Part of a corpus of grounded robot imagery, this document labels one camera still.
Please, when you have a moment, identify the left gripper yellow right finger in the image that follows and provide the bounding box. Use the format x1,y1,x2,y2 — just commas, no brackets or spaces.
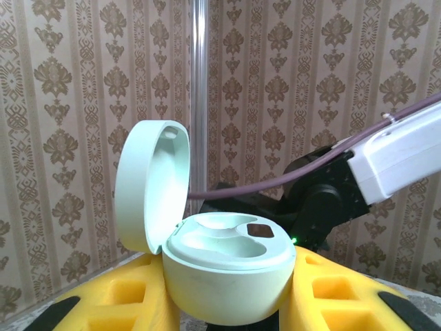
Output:
278,243,441,331

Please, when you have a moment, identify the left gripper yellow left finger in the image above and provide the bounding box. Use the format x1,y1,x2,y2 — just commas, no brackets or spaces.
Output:
20,250,181,331

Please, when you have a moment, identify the mint green earbud charging case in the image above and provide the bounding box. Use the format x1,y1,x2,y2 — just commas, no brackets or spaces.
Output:
114,119,298,325

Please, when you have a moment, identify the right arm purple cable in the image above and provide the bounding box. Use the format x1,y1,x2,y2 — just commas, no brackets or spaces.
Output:
187,92,441,201

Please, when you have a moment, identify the right aluminium frame post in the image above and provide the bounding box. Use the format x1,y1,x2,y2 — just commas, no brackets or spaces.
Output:
188,0,208,208

